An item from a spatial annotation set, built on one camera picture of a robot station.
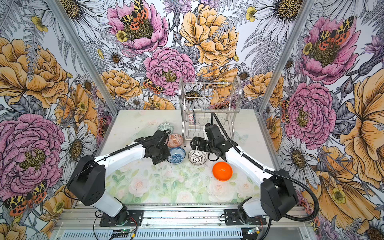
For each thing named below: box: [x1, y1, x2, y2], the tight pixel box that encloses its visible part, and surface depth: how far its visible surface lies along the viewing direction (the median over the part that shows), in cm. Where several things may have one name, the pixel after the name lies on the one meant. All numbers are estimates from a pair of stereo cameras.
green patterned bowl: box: [157, 122, 175, 135], surface depth 111 cm
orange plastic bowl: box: [212, 161, 233, 182], surface depth 88 cm
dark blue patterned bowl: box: [187, 113, 196, 125], surface depth 104 cm
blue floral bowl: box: [167, 146, 186, 164], surface depth 95 cm
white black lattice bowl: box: [188, 149, 208, 166], surface depth 96 cm
